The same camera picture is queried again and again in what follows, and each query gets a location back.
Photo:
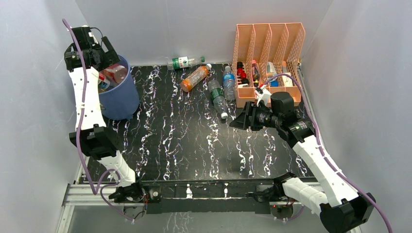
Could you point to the white box in organizer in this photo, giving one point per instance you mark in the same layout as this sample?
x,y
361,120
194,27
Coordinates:
x,y
287,81

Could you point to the orange plastic file organizer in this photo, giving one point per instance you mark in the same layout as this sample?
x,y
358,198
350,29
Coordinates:
x,y
267,55

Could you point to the brown tea bottle red label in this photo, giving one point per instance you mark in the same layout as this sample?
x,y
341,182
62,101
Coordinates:
x,y
116,72

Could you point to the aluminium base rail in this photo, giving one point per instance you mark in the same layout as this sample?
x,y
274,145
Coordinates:
x,y
160,197

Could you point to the orange drink bottle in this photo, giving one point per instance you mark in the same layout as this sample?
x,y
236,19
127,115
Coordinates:
x,y
195,77

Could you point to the red black items in organizer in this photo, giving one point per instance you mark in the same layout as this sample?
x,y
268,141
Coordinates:
x,y
241,75

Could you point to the blue capped tube in organizer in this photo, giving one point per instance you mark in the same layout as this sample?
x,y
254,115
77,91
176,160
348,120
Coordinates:
x,y
271,71

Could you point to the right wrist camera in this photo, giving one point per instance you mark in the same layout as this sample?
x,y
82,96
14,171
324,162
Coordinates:
x,y
262,96

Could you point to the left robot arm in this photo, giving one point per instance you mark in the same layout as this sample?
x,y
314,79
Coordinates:
x,y
92,137

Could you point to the blue label water bottle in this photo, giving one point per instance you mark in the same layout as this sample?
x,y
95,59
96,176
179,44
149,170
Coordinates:
x,y
229,84

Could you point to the dark green label clear bottle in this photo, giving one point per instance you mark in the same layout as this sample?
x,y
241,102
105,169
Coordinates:
x,y
218,98

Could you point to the red blue label clear bottle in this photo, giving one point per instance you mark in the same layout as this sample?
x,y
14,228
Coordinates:
x,y
104,82

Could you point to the blue plastic bin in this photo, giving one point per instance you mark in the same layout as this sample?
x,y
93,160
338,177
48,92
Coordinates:
x,y
121,101

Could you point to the dark bottle in organizer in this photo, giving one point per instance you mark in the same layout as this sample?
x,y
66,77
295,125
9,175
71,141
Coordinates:
x,y
255,73

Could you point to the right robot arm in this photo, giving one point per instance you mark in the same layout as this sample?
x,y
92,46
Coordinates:
x,y
340,207

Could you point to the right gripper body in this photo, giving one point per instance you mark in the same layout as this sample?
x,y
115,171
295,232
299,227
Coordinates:
x,y
252,116

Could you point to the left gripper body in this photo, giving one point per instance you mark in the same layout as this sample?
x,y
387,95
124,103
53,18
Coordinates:
x,y
97,48

